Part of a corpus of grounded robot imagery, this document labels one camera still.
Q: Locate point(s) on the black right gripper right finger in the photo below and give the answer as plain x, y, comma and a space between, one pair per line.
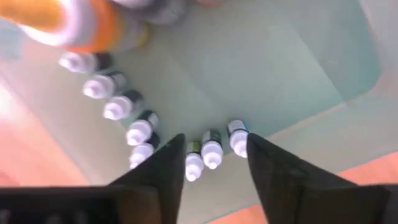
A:
280, 180

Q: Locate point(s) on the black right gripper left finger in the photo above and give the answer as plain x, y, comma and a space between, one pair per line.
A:
168, 180

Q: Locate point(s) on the small white-capped dropper bottle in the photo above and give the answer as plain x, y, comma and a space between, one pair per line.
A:
194, 165
141, 152

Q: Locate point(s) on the small brown dropper bottle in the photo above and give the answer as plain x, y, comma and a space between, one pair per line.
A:
212, 152

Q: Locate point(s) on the small pink dropper bottle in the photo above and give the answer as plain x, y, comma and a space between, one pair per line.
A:
237, 140

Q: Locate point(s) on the small teal dropper bottle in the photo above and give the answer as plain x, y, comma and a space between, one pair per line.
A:
99, 86

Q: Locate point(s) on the small dark blue dropper bottle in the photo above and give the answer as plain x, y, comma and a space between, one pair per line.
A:
77, 62

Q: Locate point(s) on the large yellow-orange food coloring bottle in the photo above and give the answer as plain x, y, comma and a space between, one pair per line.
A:
77, 28

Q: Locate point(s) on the translucent green plastic bin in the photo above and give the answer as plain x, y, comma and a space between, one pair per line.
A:
248, 62

